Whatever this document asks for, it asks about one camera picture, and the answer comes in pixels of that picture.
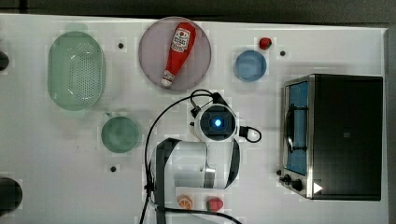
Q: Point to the green mug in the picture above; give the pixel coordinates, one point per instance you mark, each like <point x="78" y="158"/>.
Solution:
<point x="120" y="134"/>

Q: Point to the red strawberry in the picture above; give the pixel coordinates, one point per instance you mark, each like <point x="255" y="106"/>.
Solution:
<point x="265" y="43"/>

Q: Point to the blue bowl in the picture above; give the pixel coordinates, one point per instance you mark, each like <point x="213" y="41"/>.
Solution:
<point x="250" y="66"/>

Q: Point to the black cylinder post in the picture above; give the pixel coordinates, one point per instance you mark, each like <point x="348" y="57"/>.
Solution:
<point x="10" y="195"/>
<point x="4" y="61"/>

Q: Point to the red ketchup bottle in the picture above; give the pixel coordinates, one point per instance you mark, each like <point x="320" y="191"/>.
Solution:
<point x="182" y="42"/>

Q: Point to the green colander basket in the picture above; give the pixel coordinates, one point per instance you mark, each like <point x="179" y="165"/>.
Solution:
<point x="76" y="71"/>

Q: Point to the grey round plate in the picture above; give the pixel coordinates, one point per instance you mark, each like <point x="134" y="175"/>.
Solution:
<point x="153" y="54"/>

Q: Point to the black toaster oven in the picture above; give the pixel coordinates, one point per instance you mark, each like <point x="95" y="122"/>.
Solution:
<point x="332" y="137"/>

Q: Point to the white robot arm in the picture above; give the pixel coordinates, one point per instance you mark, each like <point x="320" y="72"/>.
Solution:
<point x="187" y="174"/>

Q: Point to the orange slice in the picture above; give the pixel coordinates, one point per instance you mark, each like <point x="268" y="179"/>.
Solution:
<point x="185" y="202"/>

